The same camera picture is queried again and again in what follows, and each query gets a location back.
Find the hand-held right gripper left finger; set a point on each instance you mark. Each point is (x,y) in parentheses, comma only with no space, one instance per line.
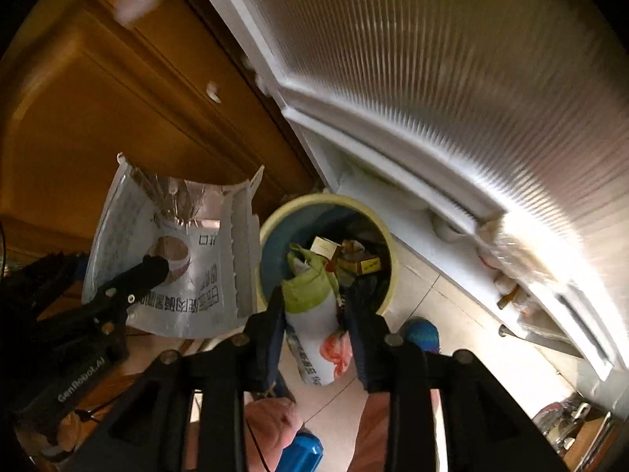
(272,339)

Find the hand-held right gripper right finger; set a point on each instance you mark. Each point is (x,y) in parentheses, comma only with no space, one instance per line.
(357,339)

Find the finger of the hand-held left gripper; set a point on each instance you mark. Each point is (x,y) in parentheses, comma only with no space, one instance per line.
(49,270)
(142,273)

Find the green and white wipes packet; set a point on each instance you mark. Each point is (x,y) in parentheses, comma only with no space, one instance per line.
(312,319)

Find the torn white foil-lined pouch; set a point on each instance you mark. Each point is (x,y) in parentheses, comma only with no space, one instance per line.
(206,236)

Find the yellow rimmed trash bin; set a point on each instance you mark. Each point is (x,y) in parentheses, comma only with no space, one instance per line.
(319,201)

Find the person's left hand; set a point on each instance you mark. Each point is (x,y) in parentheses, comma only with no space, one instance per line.
(73,435)

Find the blue right shoe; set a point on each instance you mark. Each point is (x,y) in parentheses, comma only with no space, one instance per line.
(422,335)

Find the person's left leg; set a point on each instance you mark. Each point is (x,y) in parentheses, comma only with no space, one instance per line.
(270,423)

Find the blue plastic object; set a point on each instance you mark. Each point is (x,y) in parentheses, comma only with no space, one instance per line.
(302,450)

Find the brown bottle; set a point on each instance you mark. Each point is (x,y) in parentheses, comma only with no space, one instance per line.
(511,300)

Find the brown wooden cabinet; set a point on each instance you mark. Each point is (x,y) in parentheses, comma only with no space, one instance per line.
(123,108)

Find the white cabinet knob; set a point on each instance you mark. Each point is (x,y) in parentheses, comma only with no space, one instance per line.
(214,92)

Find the white framed ribbed panel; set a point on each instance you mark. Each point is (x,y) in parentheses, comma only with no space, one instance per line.
(442,83)

